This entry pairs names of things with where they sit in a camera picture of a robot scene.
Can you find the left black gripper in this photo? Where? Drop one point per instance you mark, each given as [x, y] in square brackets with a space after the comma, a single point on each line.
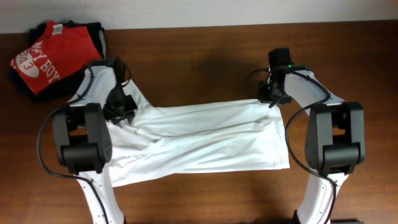
[121, 111]

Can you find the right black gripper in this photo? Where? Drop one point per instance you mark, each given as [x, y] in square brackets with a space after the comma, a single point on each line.
[274, 97]

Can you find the white printed t-shirt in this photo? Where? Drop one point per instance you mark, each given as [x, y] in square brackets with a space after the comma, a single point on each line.
[224, 136]

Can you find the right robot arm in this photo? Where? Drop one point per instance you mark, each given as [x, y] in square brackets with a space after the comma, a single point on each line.
[334, 143]

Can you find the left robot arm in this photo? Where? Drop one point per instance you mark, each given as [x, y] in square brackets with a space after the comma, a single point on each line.
[82, 139]

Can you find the red folded printed t-shirt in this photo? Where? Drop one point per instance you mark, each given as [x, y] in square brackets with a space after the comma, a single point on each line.
[56, 56]

